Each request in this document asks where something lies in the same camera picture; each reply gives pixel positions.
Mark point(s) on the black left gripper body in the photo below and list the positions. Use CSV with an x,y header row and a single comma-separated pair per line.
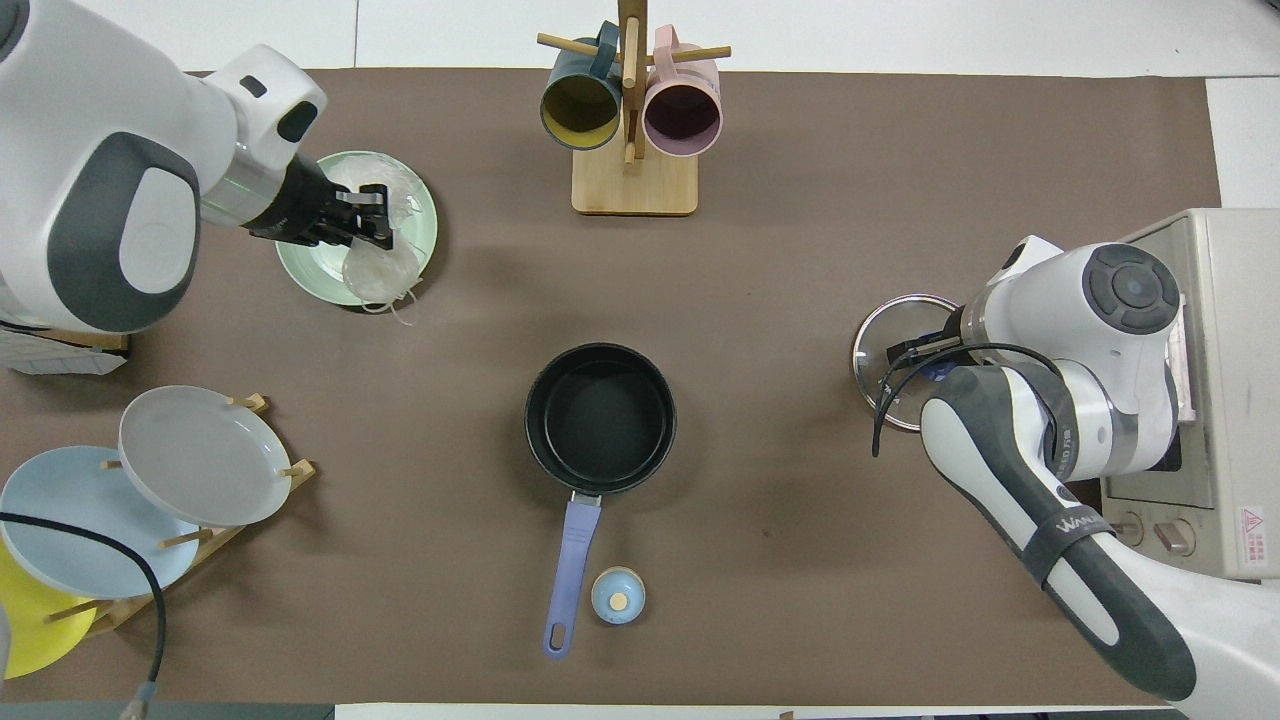
x,y
335,215

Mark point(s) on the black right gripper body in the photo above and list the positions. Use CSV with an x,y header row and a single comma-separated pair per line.
x,y
948,340

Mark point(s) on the glass lid blue knob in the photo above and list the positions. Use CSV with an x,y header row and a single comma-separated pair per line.
x,y
880,330

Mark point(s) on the white vermicelli bundle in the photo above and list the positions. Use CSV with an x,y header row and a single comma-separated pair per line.
x,y
385,270

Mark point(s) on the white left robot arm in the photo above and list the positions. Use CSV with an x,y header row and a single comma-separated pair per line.
x,y
100,180

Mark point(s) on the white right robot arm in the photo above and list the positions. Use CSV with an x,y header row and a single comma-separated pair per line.
x,y
1080,350

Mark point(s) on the light green plate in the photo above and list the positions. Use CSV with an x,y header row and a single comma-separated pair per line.
x,y
310,265

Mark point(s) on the grey plate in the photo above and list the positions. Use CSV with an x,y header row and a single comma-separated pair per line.
x,y
205,455

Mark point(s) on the wooden plate rack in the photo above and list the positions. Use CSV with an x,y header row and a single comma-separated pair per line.
x,y
215,540

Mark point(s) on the light blue plate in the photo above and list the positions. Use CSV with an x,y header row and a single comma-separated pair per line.
x,y
80,500

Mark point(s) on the yellow plate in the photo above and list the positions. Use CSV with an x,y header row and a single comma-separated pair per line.
x,y
25,630

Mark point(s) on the brown table mat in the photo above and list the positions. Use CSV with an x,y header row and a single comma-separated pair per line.
x,y
750,280

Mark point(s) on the dark teal mug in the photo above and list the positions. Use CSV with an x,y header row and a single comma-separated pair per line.
x,y
580,105

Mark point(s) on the wooden mug tree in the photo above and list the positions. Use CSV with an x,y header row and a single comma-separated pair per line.
x,y
635,185

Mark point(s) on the beige toaster oven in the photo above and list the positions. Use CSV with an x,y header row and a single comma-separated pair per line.
x,y
1230,300

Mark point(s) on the pink mug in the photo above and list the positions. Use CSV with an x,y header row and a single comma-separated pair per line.
x,y
683,115

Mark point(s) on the small blue round jar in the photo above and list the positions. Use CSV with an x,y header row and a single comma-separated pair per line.
x,y
618,596

